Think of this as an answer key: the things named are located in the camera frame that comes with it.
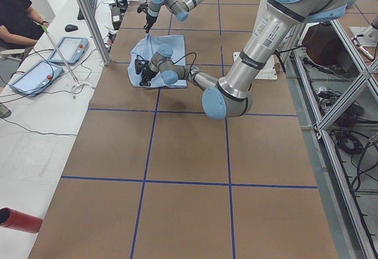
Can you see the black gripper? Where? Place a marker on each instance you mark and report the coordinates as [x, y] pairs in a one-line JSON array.
[[149, 20], [145, 75]]

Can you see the light blue t-shirt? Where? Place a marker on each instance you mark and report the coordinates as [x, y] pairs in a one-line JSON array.
[[169, 46]]

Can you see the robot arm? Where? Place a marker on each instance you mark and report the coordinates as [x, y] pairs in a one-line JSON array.
[[229, 96], [180, 9]]

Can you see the far blue teach pendant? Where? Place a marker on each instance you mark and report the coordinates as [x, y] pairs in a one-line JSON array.
[[72, 48]]

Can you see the blue teach pendant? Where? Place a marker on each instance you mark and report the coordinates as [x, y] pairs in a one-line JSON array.
[[37, 78], [72, 48]]

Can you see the black computer mouse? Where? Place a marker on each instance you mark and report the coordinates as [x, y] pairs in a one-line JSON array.
[[70, 28]]

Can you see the metal reacher stick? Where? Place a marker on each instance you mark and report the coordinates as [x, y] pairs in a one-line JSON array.
[[57, 57]]

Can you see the near blue teach pendant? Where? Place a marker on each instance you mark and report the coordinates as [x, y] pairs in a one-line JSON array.
[[37, 78]]

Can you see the seated person in black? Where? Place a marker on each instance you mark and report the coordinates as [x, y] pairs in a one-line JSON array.
[[21, 25]]

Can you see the red cylinder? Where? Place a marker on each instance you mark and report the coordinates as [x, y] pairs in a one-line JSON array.
[[20, 221]]

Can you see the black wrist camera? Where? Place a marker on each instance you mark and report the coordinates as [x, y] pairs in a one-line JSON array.
[[143, 7], [140, 64]]

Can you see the aluminium frame post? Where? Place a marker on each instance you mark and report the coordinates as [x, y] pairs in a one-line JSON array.
[[89, 18]]

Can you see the aluminium frame rail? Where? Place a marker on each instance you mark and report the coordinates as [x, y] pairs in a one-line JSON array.
[[337, 87]]

